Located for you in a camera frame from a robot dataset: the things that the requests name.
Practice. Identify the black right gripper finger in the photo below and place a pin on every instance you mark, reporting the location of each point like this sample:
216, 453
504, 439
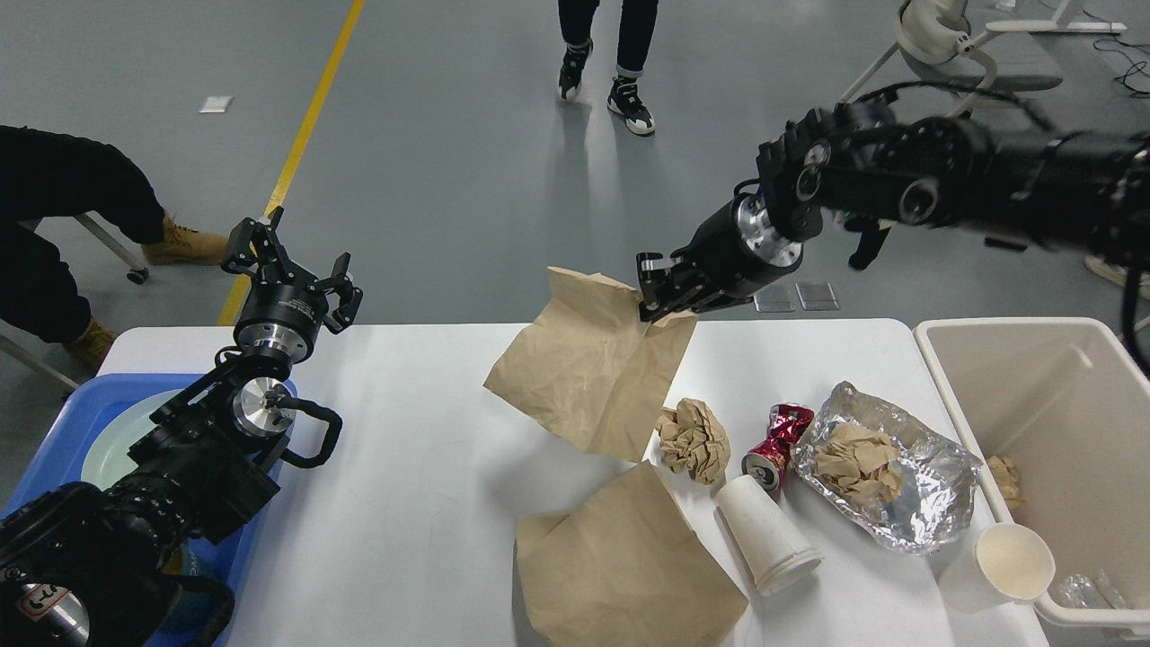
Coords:
667, 285

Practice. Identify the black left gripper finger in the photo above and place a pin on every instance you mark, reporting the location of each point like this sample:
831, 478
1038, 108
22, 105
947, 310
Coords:
254, 250
349, 296

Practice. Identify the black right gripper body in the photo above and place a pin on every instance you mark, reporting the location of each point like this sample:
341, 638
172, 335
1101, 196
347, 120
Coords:
737, 252

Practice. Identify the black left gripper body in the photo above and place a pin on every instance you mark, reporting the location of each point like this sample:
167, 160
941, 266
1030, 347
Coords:
282, 316

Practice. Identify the brown paper bag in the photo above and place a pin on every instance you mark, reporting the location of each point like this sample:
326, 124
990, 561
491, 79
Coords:
624, 569
589, 370

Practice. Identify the green plate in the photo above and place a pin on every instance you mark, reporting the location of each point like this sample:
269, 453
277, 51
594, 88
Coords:
107, 460

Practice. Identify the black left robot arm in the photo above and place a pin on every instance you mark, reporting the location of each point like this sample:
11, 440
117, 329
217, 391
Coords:
84, 566

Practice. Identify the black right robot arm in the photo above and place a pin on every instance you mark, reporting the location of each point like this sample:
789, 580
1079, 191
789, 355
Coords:
1082, 190

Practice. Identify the silver floor plate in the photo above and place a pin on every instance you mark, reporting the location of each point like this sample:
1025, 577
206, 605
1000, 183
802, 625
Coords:
817, 296
773, 299

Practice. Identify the tan boot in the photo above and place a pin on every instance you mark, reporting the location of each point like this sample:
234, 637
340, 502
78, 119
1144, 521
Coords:
182, 244
91, 348

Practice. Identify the grey chair leg with caster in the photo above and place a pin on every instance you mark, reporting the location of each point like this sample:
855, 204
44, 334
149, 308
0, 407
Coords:
138, 272

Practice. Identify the crumpled brown paper ball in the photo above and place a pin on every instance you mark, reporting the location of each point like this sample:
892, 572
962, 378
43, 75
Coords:
692, 441

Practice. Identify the crushed red soda can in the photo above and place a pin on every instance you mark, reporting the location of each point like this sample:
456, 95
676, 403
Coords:
769, 461

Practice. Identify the crumpled paper in foil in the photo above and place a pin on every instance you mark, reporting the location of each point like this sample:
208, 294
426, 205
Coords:
860, 468

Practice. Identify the person in dark jeans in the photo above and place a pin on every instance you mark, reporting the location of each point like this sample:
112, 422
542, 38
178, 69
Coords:
636, 27

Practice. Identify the white paper cup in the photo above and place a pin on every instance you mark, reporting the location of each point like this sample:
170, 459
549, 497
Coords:
776, 553
1006, 564

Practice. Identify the white office chair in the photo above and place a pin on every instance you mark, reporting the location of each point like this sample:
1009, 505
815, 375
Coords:
939, 44

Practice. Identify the crumpled foil wrapper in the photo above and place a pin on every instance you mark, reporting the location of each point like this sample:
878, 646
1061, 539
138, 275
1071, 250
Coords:
937, 501

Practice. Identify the crumpled paper in bin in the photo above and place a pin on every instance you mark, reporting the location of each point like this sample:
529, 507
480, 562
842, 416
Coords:
1008, 481

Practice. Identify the beige plastic bin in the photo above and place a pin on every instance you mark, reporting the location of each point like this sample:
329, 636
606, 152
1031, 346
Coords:
1064, 401

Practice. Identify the clear plastic bottle in bin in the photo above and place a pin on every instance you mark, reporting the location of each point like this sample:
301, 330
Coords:
1088, 592

